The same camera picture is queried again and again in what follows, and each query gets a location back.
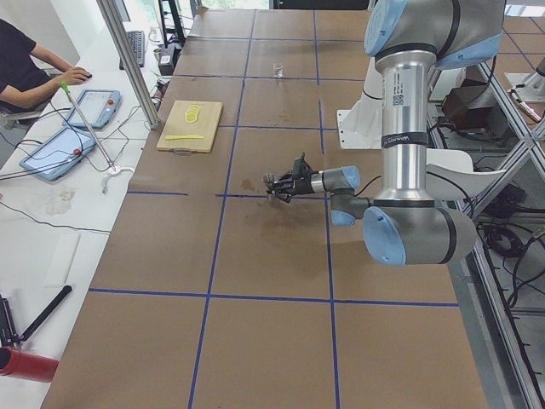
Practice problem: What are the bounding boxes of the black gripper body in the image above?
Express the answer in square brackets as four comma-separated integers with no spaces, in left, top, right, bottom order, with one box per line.
[285,153,314,198]

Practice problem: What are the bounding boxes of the steel double jigger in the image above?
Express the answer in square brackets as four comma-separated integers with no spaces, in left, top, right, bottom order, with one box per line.
[262,173,278,198]

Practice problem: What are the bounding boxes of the clear glass cup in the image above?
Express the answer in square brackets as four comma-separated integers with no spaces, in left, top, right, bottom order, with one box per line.
[272,62,284,79]

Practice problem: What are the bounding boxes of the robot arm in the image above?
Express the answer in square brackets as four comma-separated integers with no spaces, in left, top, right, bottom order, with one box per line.
[264,1,505,266]

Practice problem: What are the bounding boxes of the wooden cutting board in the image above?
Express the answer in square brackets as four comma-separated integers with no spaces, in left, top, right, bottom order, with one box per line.
[157,101,223,153]

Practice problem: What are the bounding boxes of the yellow plastic knife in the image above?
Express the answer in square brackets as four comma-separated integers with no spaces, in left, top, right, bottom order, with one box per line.
[164,134,205,141]

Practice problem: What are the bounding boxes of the lemon slices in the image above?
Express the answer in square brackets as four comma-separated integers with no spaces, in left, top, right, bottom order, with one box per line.
[184,104,201,124]

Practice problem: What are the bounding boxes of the brown box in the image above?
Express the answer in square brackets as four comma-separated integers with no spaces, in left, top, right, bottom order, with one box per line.
[442,84,510,136]

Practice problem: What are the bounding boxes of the far teach pendant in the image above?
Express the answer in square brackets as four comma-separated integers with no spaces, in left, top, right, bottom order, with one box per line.
[74,89,121,130]

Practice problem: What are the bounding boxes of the teach pendant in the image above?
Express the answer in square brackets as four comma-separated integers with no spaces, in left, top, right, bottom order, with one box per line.
[74,89,121,130]
[19,126,95,181]

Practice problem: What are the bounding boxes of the black keyboard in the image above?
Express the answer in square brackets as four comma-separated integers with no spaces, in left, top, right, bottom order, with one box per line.
[125,31,146,67]

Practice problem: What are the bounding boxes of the crumpled white tissue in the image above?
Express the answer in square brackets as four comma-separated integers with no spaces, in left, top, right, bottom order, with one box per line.
[43,186,76,216]

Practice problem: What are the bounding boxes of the near teach pendant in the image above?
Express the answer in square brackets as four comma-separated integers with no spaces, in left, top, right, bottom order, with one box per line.
[19,126,95,181]

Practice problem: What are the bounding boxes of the metal rod green tip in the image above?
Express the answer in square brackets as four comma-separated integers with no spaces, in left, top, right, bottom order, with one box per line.
[60,81,118,175]

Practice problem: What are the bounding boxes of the seated person black shirt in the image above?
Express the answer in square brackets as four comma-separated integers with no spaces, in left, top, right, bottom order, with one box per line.
[1,20,89,114]

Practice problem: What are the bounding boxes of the red bottle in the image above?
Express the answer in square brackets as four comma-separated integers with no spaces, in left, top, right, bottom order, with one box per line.
[1,347,59,383]

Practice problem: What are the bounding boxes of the aluminium frame post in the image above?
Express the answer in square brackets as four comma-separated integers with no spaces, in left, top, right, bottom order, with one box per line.
[96,0,159,130]

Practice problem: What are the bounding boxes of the black tool with handle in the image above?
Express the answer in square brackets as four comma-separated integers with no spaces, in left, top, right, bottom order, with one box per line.
[1,285,72,348]

